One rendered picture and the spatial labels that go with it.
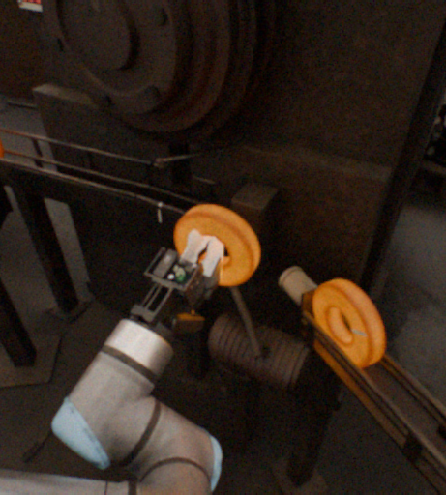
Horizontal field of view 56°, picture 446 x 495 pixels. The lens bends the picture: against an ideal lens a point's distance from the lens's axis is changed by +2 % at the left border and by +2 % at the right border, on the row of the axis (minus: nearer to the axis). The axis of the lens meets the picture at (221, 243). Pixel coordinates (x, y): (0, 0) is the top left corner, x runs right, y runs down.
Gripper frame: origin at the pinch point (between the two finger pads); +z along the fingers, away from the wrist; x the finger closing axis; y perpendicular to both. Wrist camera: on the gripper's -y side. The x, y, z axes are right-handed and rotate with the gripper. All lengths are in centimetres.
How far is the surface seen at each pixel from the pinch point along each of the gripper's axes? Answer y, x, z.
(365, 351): -12.0, -28.4, -3.6
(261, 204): -9.7, -0.2, 16.9
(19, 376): -78, 71, -35
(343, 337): -17.2, -24.5, -0.6
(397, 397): -19.0, -35.5, -6.2
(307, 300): -15.7, -16.0, 3.0
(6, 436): -74, 59, -50
